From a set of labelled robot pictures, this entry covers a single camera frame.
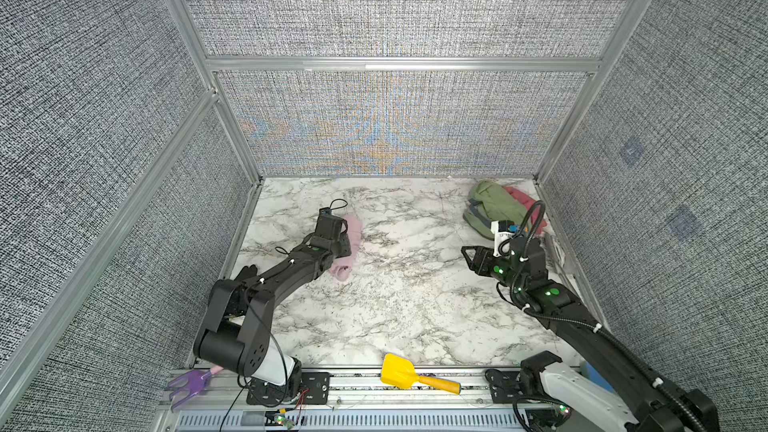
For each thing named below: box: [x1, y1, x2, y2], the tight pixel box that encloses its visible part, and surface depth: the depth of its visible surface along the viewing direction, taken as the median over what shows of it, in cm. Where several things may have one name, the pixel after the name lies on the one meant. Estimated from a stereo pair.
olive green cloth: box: [462, 181, 532, 239], surface depth 102 cm
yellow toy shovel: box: [380, 353, 462, 395], surface depth 76 cm
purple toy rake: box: [167, 365, 223, 412], surface depth 76 cm
